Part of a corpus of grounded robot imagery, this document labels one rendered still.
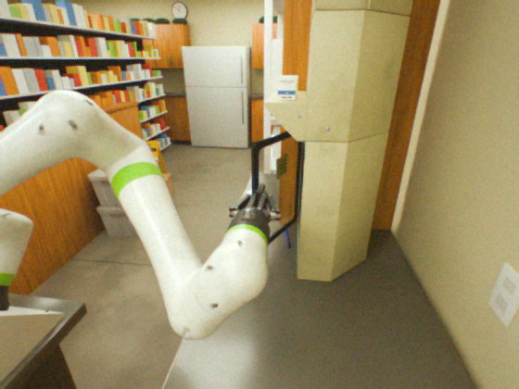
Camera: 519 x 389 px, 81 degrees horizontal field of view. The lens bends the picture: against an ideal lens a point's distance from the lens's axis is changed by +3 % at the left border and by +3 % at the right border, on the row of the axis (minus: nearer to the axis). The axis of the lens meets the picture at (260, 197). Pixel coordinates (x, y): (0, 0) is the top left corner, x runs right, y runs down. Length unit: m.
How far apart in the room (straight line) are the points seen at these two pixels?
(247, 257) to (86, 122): 0.41
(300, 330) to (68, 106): 0.76
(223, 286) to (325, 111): 0.52
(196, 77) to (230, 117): 0.90
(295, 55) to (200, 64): 4.83
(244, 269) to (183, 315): 0.15
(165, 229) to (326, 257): 0.54
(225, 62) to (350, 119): 5.08
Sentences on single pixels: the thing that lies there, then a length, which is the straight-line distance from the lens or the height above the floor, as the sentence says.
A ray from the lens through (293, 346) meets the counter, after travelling 0.87.
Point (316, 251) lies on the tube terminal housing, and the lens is 0.99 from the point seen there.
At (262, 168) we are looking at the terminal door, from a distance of 0.95.
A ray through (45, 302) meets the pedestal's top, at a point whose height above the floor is 0.94.
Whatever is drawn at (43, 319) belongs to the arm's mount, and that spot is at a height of 0.99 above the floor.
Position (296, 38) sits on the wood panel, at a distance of 1.18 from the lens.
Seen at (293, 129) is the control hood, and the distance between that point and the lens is 0.83.
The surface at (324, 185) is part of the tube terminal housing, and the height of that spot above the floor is 1.28.
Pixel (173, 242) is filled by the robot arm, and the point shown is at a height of 1.28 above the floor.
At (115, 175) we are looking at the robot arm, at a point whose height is 1.37.
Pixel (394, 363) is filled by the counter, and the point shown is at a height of 0.94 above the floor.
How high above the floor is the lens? 1.61
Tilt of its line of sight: 25 degrees down
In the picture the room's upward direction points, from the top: straight up
